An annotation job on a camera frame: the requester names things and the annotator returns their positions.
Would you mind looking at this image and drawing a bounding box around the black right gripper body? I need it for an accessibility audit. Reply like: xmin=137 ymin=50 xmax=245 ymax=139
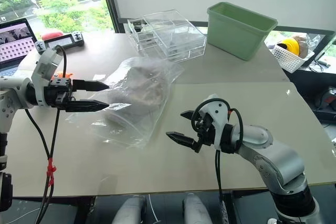
xmin=192 ymin=112 xmax=218 ymax=147

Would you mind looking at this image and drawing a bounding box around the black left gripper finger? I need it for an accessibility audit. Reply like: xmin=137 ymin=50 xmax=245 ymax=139
xmin=72 ymin=79 xmax=111 ymax=93
xmin=65 ymin=99 xmax=110 ymax=113

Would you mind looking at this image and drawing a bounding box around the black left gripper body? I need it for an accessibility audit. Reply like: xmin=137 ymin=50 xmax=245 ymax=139
xmin=44 ymin=77 xmax=76 ymax=111

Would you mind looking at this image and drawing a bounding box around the clear plastic bag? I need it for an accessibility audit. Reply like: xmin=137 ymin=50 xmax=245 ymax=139
xmin=64 ymin=56 xmax=185 ymax=150

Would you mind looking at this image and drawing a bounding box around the beige cap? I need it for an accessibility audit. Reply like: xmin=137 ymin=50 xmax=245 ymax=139
xmin=110 ymin=65 xmax=169 ymax=110

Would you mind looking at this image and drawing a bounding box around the small orange object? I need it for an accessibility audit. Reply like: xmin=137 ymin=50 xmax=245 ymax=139
xmin=53 ymin=71 xmax=75 ymax=78

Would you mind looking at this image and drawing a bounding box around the black handheld controller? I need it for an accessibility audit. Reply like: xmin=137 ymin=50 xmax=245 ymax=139
xmin=35 ymin=31 xmax=86 ymax=52

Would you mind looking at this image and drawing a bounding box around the red rounded object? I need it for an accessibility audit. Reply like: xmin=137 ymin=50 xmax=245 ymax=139
xmin=41 ymin=30 xmax=64 ymax=42

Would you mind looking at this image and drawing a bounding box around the laptop with lit screen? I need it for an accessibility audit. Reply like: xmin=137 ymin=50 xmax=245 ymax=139
xmin=0 ymin=17 xmax=38 ymax=78

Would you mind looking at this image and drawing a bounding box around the grey rounded shape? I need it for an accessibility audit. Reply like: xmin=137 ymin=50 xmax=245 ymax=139
xmin=182 ymin=192 xmax=213 ymax=224
xmin=114 ymin=195 xmax=146 ymax=224

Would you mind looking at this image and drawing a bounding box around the clear acrylic drawer organizer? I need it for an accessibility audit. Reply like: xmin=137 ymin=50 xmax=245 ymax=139
xmin=127 ymin=9 xmax=207 ymax=63

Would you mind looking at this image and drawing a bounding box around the green plastic bin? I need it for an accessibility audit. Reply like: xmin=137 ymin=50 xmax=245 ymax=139
xmin=206 ymin=1 xmax=279 ymax=62

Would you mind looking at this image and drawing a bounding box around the white perforated plastic basket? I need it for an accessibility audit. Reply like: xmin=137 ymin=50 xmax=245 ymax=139
xmin=271 ymin=44 xmax=316 ymax=74

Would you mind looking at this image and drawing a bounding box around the yellow rounded object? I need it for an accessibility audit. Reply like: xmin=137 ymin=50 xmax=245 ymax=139
xmin=277 ymin=38 xmax=301 ymax=57

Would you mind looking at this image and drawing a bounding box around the black power tool case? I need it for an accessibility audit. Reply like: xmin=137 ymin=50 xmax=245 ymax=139
xmin=313 ymin=86 xmax=336 ymax=123

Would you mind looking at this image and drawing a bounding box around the brown plush object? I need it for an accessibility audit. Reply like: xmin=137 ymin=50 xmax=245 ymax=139
xmin=292 ymin=35 xmax=311 ymax=59

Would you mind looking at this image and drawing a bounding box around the crumpled clear plastic wrapper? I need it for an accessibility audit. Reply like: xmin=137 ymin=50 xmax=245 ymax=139
xmin=304 ymin=33 xmax=322 ymax=49

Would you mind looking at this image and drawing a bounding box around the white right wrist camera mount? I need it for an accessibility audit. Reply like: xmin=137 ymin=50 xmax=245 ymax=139
xmin=203 ymin=93 xmax=232 ymax=152

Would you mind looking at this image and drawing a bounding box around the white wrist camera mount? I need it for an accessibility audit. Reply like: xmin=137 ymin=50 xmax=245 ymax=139
xmin=30 ymin=48 xmax=64 ymax=107
xmin=203 ymin=93 xmax=232 ymax=152

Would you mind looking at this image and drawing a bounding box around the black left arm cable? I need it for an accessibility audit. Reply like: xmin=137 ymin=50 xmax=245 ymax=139
xmin=24 ymin=45 xmax=67 ymax=224

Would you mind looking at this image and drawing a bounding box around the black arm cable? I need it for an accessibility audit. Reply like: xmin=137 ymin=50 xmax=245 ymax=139
xmin=24 ymin=45 xmax=67 ymax=224
xmin=191 ymin=99 xmax=244 ymax=224

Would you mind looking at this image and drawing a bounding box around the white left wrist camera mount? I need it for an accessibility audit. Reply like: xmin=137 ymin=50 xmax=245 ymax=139
xmin=30 ymin=48 xmax=64 ymax=107

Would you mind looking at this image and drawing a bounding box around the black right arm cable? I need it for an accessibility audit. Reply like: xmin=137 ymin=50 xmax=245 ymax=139
xmin=191 ymin=99 xmax=244 ymax=224

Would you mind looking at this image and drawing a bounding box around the red cable tie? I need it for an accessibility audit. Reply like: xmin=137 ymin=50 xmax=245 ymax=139
xmin=46 ymin=157 xmax=57 ymax=187

